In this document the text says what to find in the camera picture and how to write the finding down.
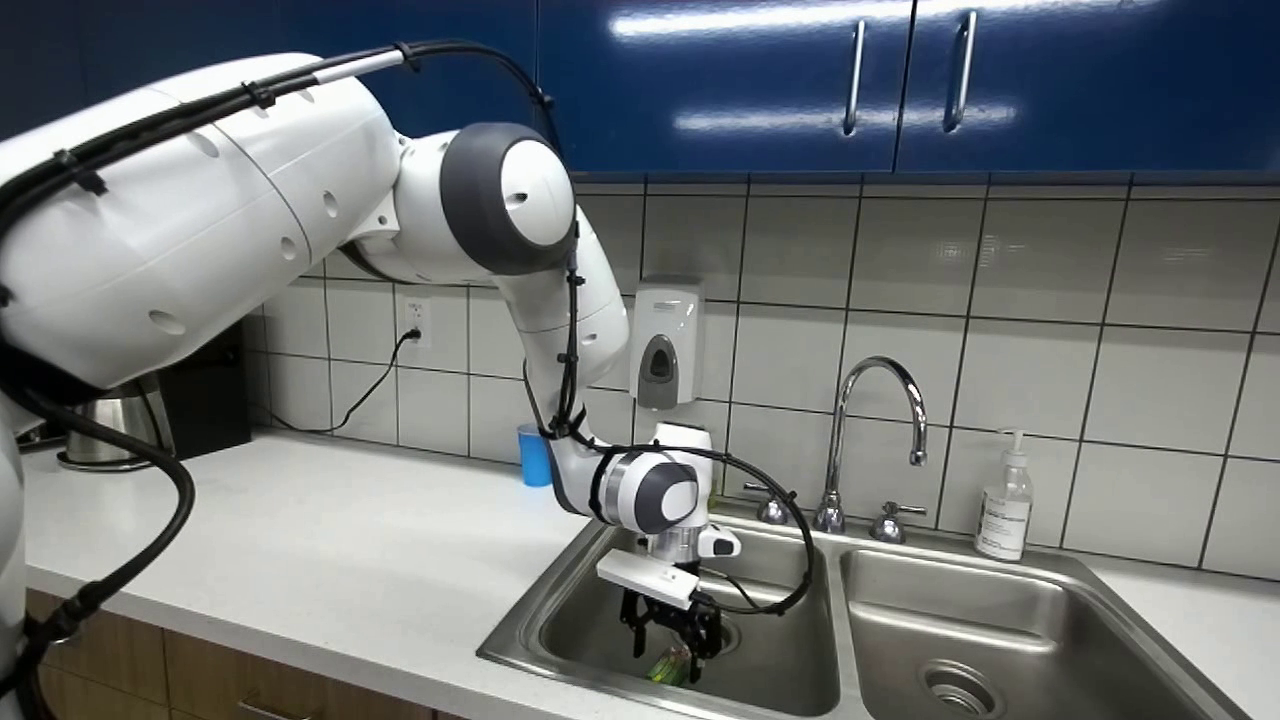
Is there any chrome gooseneck faucet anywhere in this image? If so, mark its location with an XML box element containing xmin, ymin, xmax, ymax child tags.
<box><xmin>811</xmin><ymin>351</ymin><xmax>933</xmax><ymax>536</ymax></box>

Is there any silver cabinet door handle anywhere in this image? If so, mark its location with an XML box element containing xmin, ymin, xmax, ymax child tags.
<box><xmin>944</xmin><ymin>6</ymin><xmax>985</xmax><ymax>140</ymax></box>
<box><xmin>841</xmin><ymin>16</ymin><xmax>872</xmax><ymax>140</ymax></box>

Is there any clear pump soap bottle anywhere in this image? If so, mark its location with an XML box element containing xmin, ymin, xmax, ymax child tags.
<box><xmin>973</xmin><ymin>426</ymin><xmax>1034</xmax><ymax>565</ymax></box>

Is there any white wall outlet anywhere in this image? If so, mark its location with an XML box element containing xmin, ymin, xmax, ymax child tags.
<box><xmin>391</xmin><ymin>292</ymin><xmax>431</xmax><ymax>351</ymax></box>

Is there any blue glossy cabinet door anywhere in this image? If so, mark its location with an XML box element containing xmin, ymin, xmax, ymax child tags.
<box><xmin>522</xmin><ymin>0</ymin><xmax>921</xmax><ymax>187</ymax></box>
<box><xmin>891</xmin><ymin>0</ymin><xmax>1280</xmax><ymax>187</ymax></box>
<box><xmin>0</xmin><ymin>0</ymin><xmax>288</xmax><ymax>143</ymax></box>
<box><xmin>275</xmin><ymin>0</ymin><xmax>543</xmax><ymax>136</ymax></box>

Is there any white wall soap dispenser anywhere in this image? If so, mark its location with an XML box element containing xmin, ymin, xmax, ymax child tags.
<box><xmin>627</xmin><ymin>280</ymin><xmax>707</xmax><ymax>411</ymax></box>

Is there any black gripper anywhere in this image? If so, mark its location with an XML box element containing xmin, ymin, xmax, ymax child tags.
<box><xmin>615</xmin><ymin>590</ymin><xmax>730</xmax><ymax>689</ymax></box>

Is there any thick black robot hose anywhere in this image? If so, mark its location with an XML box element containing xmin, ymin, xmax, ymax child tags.
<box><xmin>0</xmin><ymin>375</ymin><xmax>198</xmax><ymax>720</ymax></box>

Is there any black coffee maker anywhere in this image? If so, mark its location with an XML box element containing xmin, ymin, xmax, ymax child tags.
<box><xmin>154</xmin><ymin>327</ymin><xmax>256</xmax><ymax>461</ymax></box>

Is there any black power cord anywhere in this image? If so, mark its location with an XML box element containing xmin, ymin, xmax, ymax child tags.
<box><xmin>256</xmin><ymin>322</ymin><xmax>428</xmax><ymax>440</ymax></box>

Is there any blue plastic cup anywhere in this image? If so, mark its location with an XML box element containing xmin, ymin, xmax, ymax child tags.
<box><xmin>517</xmin><ymin>424</ymin><xmax>555</xmax><ymax>492</ymax></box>

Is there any stainless steel double sink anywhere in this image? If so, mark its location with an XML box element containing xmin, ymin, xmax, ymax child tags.
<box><xmin>475</xmin><ymin>482</ymin><xmax>1256</xmax><ymax>720</ymax></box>

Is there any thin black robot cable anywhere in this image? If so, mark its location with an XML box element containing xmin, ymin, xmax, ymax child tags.
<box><xmin>0</xmin><ymin>37</ymin><xmax>820</xmax><ymax>619</ymax></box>

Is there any steel coffee carafe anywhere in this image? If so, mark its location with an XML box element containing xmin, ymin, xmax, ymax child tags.
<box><xmin>56</xmin><ymin>379</ymin><xmax>174</xmax><ymax>472</ymax></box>

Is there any wooden base cabinet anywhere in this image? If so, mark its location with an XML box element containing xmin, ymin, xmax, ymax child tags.
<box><xmin>23</xmin><ymin>590</ymin><xmax>459</xmax><ymax>720</ymax></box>

